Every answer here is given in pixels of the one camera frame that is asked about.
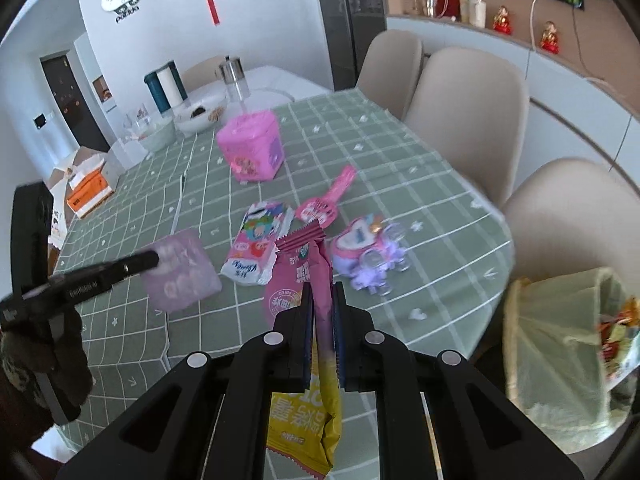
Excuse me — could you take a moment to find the magenta yellow snack wrapper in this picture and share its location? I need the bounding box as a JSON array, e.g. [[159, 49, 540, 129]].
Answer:
[[264, 220, 342, 479]]

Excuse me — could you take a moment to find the purple translucent wrapper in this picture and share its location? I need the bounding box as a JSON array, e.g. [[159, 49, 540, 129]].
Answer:
[[141, 228, 222, 313]]

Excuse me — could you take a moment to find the white pink candy wrapper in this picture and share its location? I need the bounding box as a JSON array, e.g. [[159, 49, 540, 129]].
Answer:
[[220, 202, 294, 286]]

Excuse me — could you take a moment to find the pink lollipop wrapper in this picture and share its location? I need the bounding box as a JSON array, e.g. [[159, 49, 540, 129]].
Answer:
[[295, 165, 357, 229]]

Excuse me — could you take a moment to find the trash bin with green bag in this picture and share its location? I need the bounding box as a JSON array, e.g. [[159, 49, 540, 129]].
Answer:
[[503, 268, 639, 454]]

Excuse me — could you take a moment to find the person's left hand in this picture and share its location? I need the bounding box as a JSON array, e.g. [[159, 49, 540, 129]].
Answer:
[[1, 309, 93, 442]]

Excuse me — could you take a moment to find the orange tissue box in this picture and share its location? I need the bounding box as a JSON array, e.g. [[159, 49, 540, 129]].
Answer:
[[66, 169, 115, 219]]

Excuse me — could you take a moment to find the green checked tablecloth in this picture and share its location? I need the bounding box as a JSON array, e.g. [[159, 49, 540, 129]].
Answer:
[[54, 86, 516, 480]]

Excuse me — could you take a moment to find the light green bowl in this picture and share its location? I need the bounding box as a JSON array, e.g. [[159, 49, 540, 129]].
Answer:
[[138, 117, 176, 153]]

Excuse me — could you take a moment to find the purple toy carriage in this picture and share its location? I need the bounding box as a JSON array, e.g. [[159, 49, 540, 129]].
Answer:
[[330, 214, 410, 296]]

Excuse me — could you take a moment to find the near beige chair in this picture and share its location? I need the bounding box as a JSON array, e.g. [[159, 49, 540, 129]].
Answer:
[[502, 158, 639, 295]]

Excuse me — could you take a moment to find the beige chair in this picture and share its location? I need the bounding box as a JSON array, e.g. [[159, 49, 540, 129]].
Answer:
[[356, 29, 424, 122], [502, 158, 639, 295], [404, 47, 529, 207]]

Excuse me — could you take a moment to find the teal white thermos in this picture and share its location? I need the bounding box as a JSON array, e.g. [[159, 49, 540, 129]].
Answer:
[[143, 61, 188, 114]]

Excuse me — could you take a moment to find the white bowl with food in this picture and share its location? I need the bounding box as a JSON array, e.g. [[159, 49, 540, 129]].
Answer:
[[174, 92, 228, 138]]

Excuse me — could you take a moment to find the pink tin box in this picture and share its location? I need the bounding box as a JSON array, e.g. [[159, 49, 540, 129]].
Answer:
[[216, 110, 284, 182]]

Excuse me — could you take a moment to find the steel kettle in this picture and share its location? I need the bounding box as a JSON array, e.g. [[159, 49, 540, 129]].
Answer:
[[219, 55, 250, 102]]

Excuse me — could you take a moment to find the middle beige chair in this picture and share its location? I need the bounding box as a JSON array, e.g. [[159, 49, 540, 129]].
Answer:
[[404, 47, 529, 207]]

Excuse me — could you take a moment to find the far beige chair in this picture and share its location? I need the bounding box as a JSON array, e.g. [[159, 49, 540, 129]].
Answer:
[[356, 29, 424, 122]]

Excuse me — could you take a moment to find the red doll figurine right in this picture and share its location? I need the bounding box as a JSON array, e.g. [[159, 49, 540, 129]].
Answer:
[[539, 21, 560, 54]]

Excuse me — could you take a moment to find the red doll figurine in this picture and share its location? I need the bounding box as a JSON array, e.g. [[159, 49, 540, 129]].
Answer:
[[539, 21, 560, 54], [492, 6, 513, 36]]

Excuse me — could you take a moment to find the red doll figurine left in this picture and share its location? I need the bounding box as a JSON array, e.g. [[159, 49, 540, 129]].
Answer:
[[492, 6, 513, 36]]

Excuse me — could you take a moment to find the white canister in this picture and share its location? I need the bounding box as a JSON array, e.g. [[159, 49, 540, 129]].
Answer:
[[468, 0, 486, 28]]

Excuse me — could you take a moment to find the dark refrigerator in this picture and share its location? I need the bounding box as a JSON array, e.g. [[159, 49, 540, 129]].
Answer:
[[319, 0, 386, 90]]

